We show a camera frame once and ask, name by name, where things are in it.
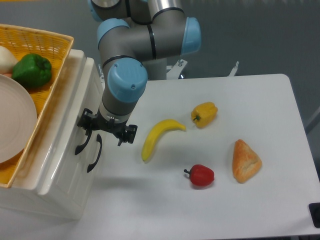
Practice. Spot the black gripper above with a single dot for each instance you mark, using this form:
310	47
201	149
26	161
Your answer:
91	122

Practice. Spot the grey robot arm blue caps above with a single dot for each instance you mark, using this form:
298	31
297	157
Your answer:
130	33

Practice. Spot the white drawer cabinet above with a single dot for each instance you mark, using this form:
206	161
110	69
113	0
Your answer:
24	192

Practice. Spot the yellow banana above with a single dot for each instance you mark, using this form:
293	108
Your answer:
156	132

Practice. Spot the pink plate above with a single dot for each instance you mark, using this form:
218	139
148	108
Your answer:
18	117

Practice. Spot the yellow bell pepper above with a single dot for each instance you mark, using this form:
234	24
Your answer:
203	114

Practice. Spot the yellow woven basket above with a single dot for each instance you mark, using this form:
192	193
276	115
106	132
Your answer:
41	55

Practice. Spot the green bell pepper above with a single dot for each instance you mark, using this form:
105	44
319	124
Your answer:
32	71

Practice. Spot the red bell pepper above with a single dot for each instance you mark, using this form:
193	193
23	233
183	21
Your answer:
200	175

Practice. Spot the white round vegetable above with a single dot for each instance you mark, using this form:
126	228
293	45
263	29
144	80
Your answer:
7	61

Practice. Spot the triangular bread pastry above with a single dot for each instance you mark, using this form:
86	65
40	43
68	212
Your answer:
246	163

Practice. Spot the black object at table edge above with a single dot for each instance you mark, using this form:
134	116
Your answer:
314	209

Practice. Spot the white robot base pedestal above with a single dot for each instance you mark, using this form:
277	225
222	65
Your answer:
156	69

